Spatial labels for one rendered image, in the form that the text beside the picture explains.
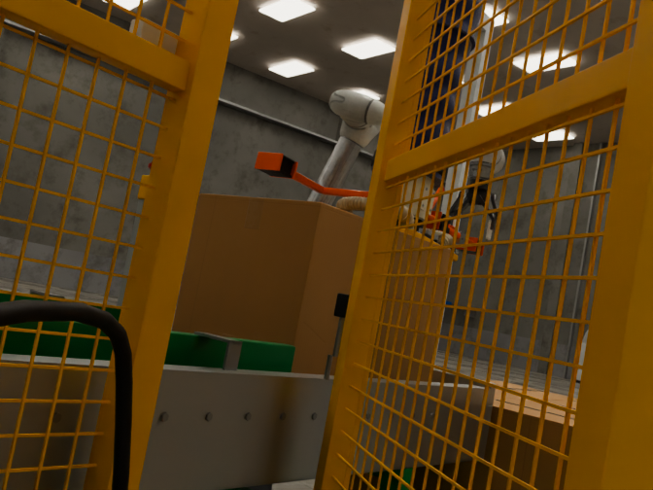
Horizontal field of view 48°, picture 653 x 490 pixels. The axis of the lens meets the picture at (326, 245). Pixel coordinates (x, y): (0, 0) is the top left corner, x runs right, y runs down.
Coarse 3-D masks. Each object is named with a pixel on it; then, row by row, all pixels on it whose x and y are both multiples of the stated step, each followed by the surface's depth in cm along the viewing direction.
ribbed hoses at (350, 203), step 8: (344, 200) 206; (352, 200) 204; (360, 200) 203; (344, 208) 206; (352, 208) 204; (360, 208) 204; (400, 208) 197; (400, 224) 201; (440, 232) 228; (440, 240) 221; (448, 240) 222
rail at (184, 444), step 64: (0, 384) 88; (64, 384) 94; (192, 384) 112; (256, 384) 123; (320, 384) 136; (384, 384) 153; (448, 384) 182; (0, 448) 88; (64, 448) 95; (192, 448) 113; (256, 448) 124; (320, 448) 138; (448, 448) 179
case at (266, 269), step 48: (192, 240) 180; (240, 240) 170; (288, 240) 161; (336, 240) 162; (192, 288) 177; (240, 288) 167; (288, 288) 158; (336, 288) 164; (240, 336) 164; (288, 336) 156; (384, 336) 180; (432, 336) 199
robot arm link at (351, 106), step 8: (336, 96) 285; (344, 96) 282; (352, 96) 281; (360, 96) 281; (368, 96) 282; (336, 104) 284; (344, 104) 282; (352, 104) 280; (360, 104) 279; (336, 112) 286; (344, 112) 283; (352, 112) 281; (360, 112) 280; (344, 120) 290; (352, 120) 285; (360, 120) 282
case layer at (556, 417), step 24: (504, 408) 202; (528, 408) 214; (552, 408) 231; (528, 432) 196; (552, 432) 192; (504, 456) 199; (528, 456) 195; (552, 456) 191; (432, 480) 211; (480, 480) 202; (504, 480) 198; (528, 480) 194; (552, 480) 190
